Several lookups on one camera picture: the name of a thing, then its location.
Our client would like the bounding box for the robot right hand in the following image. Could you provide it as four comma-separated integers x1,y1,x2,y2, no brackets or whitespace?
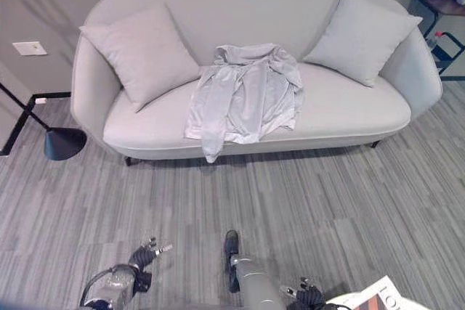
278,277,327,310

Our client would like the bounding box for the white wall outlet plate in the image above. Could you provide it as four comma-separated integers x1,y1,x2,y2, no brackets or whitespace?
12,40,49,57

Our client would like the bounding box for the robot dark foot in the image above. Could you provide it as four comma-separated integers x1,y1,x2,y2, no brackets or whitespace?
223,229,240,257

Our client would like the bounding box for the black frame side table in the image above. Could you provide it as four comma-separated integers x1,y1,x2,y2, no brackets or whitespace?
409,0,465,78

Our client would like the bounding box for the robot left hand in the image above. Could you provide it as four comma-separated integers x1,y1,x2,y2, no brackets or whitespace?
127,236,174,272

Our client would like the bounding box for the square grey throw pillow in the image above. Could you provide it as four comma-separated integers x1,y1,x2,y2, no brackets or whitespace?
302,0,424,89
78,2,201,113

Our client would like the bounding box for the light grey hooded garment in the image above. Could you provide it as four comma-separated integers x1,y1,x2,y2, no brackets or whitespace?
184,43,304,164

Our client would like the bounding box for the light grey fabric sofa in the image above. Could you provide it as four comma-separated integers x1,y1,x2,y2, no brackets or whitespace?
70,0,443,168

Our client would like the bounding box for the black cone base floor lamp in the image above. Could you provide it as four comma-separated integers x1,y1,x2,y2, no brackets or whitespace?
0,81,88,162

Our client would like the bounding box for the red capped bottle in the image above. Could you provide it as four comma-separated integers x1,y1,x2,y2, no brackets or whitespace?
426,31,445,49

